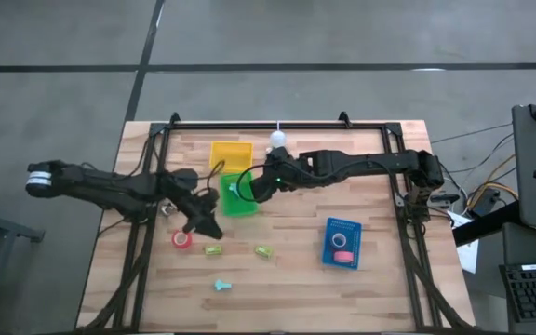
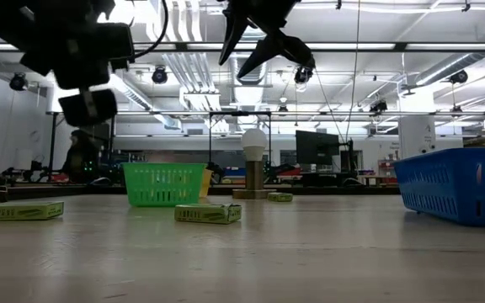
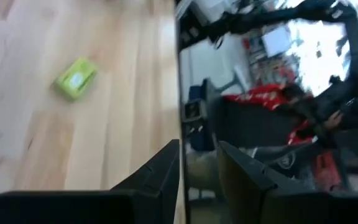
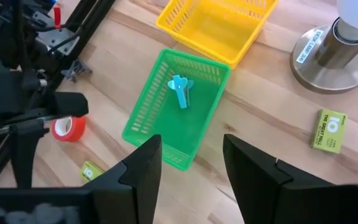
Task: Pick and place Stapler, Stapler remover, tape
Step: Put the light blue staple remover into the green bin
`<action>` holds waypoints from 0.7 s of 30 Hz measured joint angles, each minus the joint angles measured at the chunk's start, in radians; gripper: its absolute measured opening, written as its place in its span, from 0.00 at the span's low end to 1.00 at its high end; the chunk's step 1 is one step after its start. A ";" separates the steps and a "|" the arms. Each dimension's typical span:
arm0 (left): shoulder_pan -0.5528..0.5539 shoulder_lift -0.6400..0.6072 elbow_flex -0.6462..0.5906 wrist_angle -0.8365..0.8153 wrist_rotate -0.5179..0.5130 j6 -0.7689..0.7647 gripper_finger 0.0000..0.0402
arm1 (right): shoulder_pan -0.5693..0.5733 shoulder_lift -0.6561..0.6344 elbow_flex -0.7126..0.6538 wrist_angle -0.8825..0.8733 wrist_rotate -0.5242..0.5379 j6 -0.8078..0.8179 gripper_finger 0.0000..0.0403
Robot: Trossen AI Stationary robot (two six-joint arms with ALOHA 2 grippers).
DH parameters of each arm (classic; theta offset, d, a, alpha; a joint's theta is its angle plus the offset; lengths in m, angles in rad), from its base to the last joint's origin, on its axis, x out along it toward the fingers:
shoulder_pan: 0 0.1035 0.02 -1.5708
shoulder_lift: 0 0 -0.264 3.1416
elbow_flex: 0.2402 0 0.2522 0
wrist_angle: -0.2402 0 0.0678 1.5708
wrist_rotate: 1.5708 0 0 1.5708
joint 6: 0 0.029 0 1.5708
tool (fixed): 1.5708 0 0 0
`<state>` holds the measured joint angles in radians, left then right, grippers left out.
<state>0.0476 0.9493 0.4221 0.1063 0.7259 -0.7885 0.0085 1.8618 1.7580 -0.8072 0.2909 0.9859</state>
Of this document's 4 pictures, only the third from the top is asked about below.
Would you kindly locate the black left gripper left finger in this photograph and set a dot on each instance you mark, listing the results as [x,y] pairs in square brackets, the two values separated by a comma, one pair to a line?
[148,196]

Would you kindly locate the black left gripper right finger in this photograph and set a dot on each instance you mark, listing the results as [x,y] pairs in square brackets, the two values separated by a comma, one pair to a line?
[253,193]

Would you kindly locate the green staples box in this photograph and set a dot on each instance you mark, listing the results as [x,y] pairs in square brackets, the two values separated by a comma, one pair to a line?
[76,79]

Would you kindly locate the person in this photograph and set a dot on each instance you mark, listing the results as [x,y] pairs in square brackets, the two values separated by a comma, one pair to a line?
[266,96]

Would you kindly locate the white background display screen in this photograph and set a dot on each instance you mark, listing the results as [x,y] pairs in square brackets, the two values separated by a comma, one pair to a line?
[277,42]

